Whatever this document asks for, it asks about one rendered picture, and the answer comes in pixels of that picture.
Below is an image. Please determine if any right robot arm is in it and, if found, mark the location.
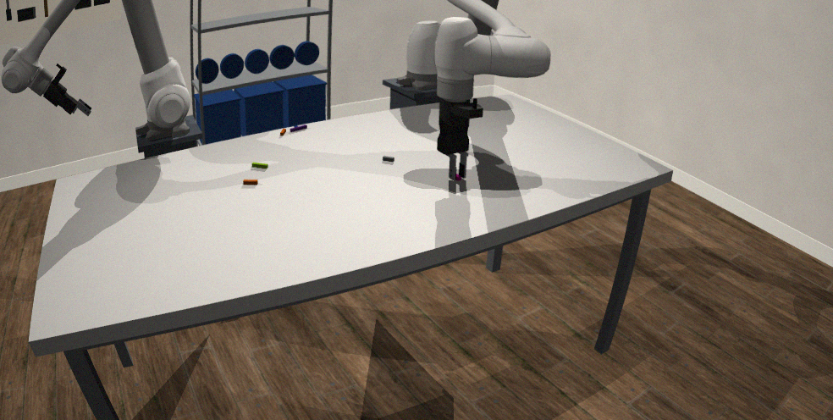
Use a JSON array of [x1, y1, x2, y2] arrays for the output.
[[1, 0, 190, 141]]

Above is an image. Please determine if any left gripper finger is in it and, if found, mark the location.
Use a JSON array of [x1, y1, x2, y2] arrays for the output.
[[446, 154, 457, 180], [459, 152, 469, 179]]

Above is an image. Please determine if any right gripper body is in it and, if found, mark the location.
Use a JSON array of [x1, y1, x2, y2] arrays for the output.
[[31, 64, 78, 114]]

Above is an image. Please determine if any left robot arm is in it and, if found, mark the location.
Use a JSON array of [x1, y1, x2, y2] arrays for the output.
[[397, 0, 550, 90]]

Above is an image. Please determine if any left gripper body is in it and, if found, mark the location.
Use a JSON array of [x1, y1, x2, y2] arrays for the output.
[[437, 76, 483, 155]]

